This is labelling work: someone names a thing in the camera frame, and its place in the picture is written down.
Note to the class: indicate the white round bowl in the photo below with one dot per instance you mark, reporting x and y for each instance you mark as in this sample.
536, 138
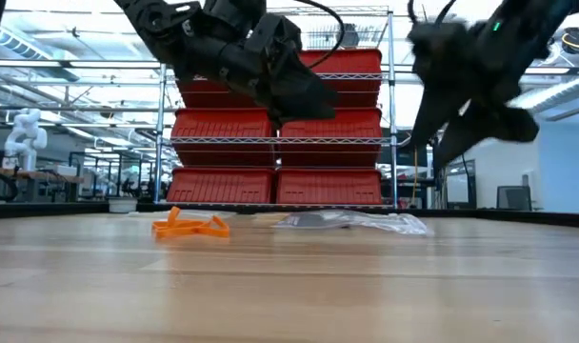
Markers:
123, 206

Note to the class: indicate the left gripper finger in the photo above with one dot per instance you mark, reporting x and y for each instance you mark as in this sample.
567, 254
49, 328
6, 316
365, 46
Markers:
304, 88
308, 113

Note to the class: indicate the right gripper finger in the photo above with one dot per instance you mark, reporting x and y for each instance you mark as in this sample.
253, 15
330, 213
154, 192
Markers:
437, 109
465, 128

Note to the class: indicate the wooden background workbench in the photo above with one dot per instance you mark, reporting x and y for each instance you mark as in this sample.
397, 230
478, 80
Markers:
32, 176

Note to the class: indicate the orange rubber band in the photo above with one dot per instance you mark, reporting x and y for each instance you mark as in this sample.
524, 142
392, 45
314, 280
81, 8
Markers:
175, 229
218, 232

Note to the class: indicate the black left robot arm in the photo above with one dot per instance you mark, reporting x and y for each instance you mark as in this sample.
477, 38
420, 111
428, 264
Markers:
161, 19

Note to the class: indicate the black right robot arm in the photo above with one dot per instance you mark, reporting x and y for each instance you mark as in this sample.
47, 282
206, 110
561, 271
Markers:
546, 24

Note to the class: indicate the black framed whiteboard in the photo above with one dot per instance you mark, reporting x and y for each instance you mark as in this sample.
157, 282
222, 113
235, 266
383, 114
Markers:
457, 190

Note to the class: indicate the black monitor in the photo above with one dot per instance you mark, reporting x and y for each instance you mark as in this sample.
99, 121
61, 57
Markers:
389, 155

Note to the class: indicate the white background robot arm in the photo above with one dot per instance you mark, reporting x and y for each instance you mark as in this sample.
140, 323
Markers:
25, 138

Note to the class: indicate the black aluminium table frame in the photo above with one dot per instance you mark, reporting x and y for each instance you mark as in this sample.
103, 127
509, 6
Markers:
42, 209

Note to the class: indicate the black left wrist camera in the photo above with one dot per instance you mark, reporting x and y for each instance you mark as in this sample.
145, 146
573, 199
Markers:
270, 38

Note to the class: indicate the dark round ceiling fixture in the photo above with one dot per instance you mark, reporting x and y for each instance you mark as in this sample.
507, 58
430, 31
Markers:
349, 35

